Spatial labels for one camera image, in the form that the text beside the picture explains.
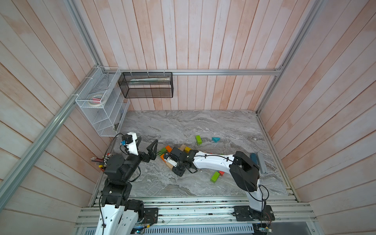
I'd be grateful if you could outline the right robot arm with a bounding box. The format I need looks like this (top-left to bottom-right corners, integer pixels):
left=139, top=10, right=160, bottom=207
left=163, top=147, right=268, bottom=212

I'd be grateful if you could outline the tape roll on shelf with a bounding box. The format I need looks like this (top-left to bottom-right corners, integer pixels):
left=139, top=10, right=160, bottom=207
left=88, top=94, right=107, bottom=107

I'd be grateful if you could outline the green block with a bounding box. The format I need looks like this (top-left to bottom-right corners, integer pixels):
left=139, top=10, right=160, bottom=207
left=157, top=148, right=167, bottom=156
left=195, top=135, right=202, bottom=145
left=211, top=171, right=220, bottom=183

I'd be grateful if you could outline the natural wood block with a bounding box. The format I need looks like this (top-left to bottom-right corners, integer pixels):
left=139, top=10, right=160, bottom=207
left=165, top=162, right=174, bottom=169
left=179, top=145, right=187, bottom=151

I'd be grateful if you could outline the white wire shelf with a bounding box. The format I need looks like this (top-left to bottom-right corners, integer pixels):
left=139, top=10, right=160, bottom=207
left=75, top=67, right=130, bottom=137

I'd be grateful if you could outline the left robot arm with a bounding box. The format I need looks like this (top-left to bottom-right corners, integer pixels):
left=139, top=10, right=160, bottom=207
left=95, top=132, right=158, bottom=235

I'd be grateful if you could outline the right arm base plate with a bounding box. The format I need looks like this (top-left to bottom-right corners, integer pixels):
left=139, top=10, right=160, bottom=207
left=232, top=205, right=275, bottom=221

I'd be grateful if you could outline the teal stapler tool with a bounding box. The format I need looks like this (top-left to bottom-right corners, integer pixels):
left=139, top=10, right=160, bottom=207
left=250, top=153, right=259, bottom=165

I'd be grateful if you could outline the teal triangle block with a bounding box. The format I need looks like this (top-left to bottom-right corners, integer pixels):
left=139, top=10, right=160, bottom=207
left=212, top=137, right=220, bottom=143

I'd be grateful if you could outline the black mesh basket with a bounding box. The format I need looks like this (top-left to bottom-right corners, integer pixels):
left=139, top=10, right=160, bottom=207
left=118, top=72, right=174, bottom=99

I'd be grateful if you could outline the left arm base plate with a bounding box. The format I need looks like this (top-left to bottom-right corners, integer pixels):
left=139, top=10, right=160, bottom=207
left=144, top=207, right=159, bottom=225

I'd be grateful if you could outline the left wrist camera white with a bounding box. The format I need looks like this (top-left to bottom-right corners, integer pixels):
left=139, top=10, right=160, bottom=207
left=121, top=132, right=138, bottom=156

